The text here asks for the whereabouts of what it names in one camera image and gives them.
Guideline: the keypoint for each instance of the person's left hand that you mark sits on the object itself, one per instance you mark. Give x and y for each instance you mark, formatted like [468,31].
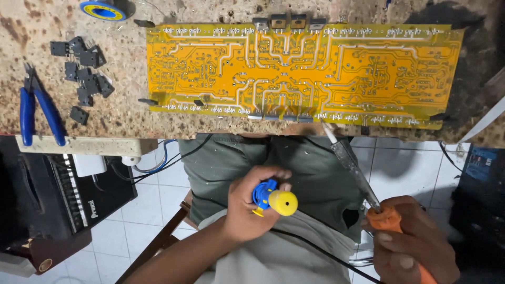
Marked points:
[240,209]

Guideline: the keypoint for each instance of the person's right hand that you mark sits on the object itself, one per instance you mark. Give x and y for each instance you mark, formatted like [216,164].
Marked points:
[418,244]

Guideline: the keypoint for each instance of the person's right fingers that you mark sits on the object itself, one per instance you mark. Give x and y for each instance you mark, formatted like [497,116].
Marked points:
[394,252]

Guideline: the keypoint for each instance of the person's left fingers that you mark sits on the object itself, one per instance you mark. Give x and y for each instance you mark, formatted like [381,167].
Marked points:
[268,172]

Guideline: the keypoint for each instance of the blue yellow desoldering pump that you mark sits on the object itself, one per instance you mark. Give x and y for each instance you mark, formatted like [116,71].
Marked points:
[282,203]

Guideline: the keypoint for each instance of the chrome chair tube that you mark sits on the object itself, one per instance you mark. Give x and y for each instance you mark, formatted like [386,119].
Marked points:
[361,261]

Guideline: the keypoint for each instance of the person's green shorts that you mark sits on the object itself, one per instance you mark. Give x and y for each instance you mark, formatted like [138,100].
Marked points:
[315,177]

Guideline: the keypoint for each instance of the grey soldered power transistor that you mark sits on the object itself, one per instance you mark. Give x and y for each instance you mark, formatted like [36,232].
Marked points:
[255,116]
[272,117]
[305,118]
[289,118]

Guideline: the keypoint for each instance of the person's grey shirt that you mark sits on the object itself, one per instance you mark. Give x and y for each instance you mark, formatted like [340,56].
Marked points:
[284,260]

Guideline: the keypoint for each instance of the black soldered transistor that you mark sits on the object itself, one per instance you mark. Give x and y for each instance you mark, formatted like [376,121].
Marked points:
[144,23]
[365,130]
[199,103]
[148,101]

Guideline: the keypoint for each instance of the large yellow circuit board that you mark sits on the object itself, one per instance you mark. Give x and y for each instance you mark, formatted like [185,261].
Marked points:
[303,75]

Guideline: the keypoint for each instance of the blue black equipment box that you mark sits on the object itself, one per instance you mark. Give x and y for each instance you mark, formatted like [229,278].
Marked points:
[481,185]

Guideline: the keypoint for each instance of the wooden stool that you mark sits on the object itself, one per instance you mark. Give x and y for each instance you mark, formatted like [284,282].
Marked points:
[157,240]

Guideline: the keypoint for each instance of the white round plug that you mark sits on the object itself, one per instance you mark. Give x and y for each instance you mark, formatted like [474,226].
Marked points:
[131,160]

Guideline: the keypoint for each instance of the silver tab power transistor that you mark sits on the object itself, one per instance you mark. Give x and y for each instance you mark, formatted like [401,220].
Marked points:
[317,24]
[260,24]

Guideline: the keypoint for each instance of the brown tab power transistor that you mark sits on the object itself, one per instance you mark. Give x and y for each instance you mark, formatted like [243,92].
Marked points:
[279,21]
[298,21]

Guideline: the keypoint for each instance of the white flat strip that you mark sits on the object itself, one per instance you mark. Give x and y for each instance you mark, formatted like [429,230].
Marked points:
[483,124]

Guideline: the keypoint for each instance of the white power adapter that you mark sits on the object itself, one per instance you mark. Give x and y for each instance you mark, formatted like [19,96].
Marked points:
[89,165]

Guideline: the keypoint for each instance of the scattered loose black transistors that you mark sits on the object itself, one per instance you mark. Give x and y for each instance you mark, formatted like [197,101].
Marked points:
[90,58]

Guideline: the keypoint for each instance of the black amplifier unit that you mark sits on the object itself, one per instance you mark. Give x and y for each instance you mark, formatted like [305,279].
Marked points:
[39,189]

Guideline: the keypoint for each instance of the brown speaker box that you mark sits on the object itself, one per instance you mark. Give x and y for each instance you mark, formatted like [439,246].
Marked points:
[51,252]

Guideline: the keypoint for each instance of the blue yellow solder spool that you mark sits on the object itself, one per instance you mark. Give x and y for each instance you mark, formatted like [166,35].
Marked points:
[103,10]

